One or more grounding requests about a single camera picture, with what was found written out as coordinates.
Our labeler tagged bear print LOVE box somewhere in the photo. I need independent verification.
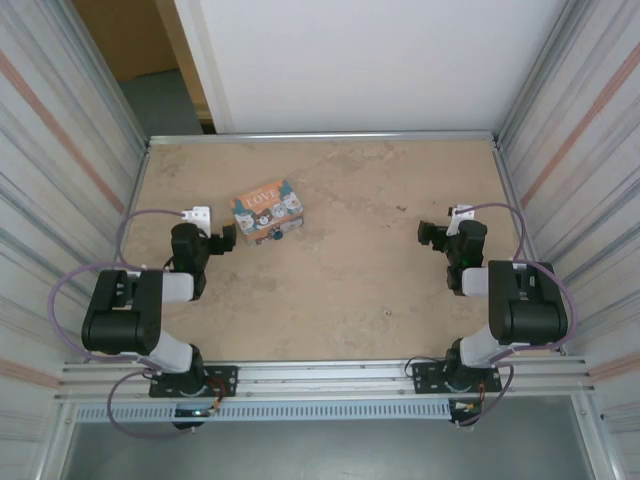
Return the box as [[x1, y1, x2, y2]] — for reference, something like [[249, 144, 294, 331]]
[[229, 177, 307, 248]]

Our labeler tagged brown cardboard panel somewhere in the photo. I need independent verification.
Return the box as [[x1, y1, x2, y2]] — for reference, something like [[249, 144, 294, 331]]
[[73, 0, 180, 82]]

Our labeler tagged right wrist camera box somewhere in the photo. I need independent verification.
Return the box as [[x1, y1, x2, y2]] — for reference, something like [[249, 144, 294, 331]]
[[446, 203, 477, 237]]

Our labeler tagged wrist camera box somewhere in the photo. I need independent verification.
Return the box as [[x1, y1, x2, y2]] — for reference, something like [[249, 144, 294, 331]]
[[180, 204, 213, 227], [446, 203, 477, 237]]

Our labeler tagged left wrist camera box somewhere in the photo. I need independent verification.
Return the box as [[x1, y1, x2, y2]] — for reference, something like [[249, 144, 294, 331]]
[[180, 204, 213, 227]]

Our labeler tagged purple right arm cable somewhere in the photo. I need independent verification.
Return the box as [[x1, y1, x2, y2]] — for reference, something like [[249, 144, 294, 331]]
[[457, 201, 580, 429]]

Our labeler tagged aluminium table edge rail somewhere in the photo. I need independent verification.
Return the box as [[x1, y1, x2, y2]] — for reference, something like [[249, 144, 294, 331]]
[[147, 130, 497, 148], [492, 139, 540, 266], [118, 141, 152, 261]]

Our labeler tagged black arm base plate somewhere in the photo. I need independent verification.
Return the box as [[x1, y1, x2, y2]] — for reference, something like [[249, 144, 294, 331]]
[[410, 360, 503, 397], [148, 365, 240, 400]]

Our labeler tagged long aluminium base rail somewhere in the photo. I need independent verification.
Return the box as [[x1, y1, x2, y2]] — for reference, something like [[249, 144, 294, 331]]
[[58, 354, 595, 402]]

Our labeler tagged grey slotted cable duct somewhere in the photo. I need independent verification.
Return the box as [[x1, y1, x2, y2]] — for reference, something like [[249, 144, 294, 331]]
[[74, 399, 454, 424]]

